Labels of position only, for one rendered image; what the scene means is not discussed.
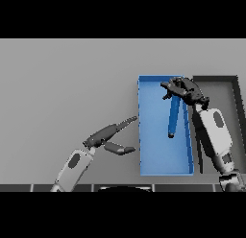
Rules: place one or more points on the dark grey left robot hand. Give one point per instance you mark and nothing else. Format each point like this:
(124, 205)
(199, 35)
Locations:
(105, 134)

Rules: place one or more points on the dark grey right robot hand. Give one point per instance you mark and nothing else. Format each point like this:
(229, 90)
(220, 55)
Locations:
(185, 88)

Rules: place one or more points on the blue pipe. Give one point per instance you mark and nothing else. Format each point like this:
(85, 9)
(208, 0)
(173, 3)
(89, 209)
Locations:
(173, 117)

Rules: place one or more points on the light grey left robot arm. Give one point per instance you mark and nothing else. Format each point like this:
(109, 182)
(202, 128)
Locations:
(74, 167)

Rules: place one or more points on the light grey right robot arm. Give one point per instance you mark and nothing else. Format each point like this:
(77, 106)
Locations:
(215, 136)

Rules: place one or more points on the dark grey bin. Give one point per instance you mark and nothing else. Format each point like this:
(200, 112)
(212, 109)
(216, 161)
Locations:
(224, 94)

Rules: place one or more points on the blue bin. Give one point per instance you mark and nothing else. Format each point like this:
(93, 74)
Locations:
(160, 142)

